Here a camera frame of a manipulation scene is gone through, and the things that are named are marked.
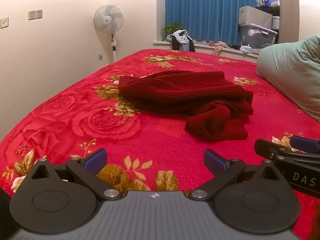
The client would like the clear plastic storage box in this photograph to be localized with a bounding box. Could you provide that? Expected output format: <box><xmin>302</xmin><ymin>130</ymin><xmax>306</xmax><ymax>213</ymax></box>
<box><xmin>239</xmin><ymin>23</ymin><xmax>278</xmax><ymax>49</ymax></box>

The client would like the pink cloth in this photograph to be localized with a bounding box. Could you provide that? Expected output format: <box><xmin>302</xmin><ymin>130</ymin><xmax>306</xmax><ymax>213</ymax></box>
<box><xmin>208</xmin><ymin>40</ymin><xmax>229</xmax><ymax>56</ymax></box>

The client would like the white standing fan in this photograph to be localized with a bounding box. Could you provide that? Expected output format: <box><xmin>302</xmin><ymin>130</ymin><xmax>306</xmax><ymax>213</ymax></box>
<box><xmin>93</xmin><ymin>4</ymin><xmax>125</xmax><ymax>63</ymax></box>

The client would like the green potted plant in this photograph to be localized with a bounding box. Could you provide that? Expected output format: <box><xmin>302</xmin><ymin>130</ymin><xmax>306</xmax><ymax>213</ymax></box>
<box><xmin>161</xmin><ymin>23</ymin><xmax>184</xmax><ymax>41</ymax></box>

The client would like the pile of clothes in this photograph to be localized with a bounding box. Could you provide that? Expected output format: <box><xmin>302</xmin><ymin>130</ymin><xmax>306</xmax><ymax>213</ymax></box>
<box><xmin>167</xmin><ymin>29</ymin><xmax>196</xmax><ymax>53</ymax></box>

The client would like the grey fabric storage box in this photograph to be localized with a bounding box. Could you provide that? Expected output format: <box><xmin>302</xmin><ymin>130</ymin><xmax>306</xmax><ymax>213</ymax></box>
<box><xmin>238</xmin><ymin>6</ymin><xmax>273</xmax><ymax>30</ymax></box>

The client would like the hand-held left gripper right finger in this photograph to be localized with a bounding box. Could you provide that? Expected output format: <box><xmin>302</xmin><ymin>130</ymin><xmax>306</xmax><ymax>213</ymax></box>
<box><xmin>189</xmin><ymin>149</ymin><xmax>285</xmax><ymax>201</ymax></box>

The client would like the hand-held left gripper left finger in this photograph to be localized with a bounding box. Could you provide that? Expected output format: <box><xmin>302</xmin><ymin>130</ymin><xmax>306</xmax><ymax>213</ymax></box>
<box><xmin>30</xmin><ymin>148</ymin><xmax>123</xmax><ymax>201</ymax></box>

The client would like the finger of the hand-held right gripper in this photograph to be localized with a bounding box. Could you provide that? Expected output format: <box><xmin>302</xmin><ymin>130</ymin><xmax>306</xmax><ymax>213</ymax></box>
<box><xmin>254</xmin><ymin>139</ymin><xmax>320</xmax><ymax>165</ymax></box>
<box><xmin>290</xmin><ymin>135</ymin><xmax>320</xmax><ymax>154</ymax></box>

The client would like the red floral blanket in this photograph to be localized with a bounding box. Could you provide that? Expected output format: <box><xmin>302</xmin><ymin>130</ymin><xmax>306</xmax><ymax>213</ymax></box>
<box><xmin>0</xmin><ymin>49</ymin><xmax>320</xmax><ymax>240</ymax></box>

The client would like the wooden shelf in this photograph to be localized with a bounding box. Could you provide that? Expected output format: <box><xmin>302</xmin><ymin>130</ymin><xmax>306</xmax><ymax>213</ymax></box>
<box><xmin>262</xmin><ymin>0</ymin><xmax>300</xmax><ymax>45</ymax></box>

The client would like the light green pillow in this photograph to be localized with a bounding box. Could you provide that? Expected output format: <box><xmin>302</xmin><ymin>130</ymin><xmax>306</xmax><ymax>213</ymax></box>
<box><xmin>255</xmin><ymin>35</ymin><xmax>320</xmax><ymax>123</ymax></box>

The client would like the dark red knit sweater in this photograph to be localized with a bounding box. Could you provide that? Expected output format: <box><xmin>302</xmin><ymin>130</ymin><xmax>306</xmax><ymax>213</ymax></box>
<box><xmin>119</xmin><ymin>70</ymin><xmax>254</xmax><ymax>142</ymax></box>

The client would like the white tissue pack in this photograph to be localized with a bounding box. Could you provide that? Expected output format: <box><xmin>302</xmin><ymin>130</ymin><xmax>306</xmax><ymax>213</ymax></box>
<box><xmin>239</xmin><ymin>44</ymin><xmax>260</xmax><ymax>55</ymax></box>

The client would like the blue curtain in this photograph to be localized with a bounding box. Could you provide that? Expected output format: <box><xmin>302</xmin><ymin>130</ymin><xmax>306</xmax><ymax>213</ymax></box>
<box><xmin>165</xmin><ymin>0</ymin><xmax>266</xmax><ymax>46</ymax></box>

